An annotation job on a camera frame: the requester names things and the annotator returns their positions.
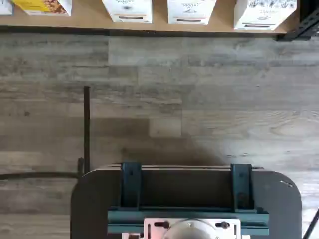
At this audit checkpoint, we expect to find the white box yellow strip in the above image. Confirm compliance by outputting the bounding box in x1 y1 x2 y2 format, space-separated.
101 0 153 24

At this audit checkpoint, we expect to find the thin black cable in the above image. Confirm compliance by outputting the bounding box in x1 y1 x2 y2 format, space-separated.
301 208 319 239

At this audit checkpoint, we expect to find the dark grey robot table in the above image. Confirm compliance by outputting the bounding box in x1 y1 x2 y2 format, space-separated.
70 163 303 239

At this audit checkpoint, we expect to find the light wooden shelf board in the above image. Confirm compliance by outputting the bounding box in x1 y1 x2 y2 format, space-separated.
0 0 300 34

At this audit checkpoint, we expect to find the blue metal rail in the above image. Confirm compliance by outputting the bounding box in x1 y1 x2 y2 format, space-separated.
107 206 270 236

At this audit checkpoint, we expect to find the black metal rod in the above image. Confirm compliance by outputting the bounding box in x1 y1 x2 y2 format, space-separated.
83 85 91 174

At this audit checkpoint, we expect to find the white box pink strip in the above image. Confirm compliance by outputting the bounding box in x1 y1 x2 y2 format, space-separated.
167 0 217 26

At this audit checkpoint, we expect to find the white box green strip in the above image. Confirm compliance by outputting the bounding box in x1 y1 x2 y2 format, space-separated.
233 0 298 31

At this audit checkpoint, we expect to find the blue metal clamp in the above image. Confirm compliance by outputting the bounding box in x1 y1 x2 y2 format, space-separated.
120 162 143 212
230 163 254 213

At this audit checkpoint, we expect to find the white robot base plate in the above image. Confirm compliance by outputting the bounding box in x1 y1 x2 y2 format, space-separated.
121 217 250 239

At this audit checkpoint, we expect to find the yellow purely elizabeth box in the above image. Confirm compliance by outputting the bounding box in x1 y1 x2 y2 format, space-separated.
10 0 72 17

